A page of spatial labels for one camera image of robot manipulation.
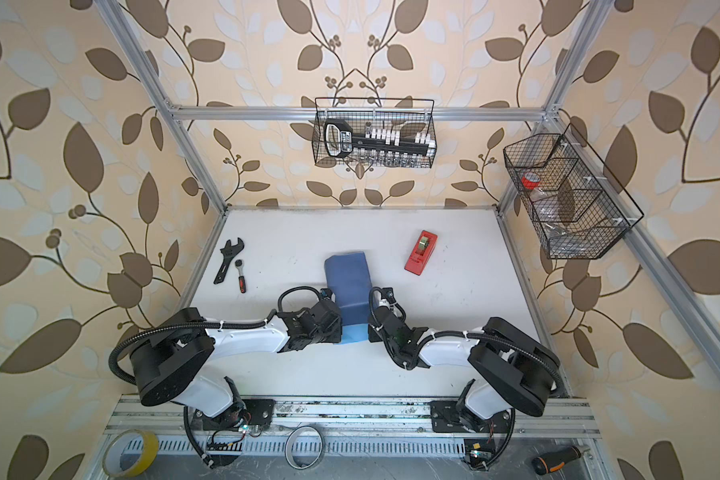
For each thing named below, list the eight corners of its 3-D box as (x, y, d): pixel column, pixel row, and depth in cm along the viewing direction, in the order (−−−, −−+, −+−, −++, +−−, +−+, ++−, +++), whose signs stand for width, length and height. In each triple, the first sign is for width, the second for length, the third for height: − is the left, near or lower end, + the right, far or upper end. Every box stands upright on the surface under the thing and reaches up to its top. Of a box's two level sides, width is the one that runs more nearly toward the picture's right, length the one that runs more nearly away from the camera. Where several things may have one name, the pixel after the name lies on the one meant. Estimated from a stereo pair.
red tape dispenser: (404, 270, 104) (406, 259, 99) (418, 240, 112) (420, 229, 107) (424, 277, 102) (426, 266, 97) (436, 246, 110) (439, 235, 105)
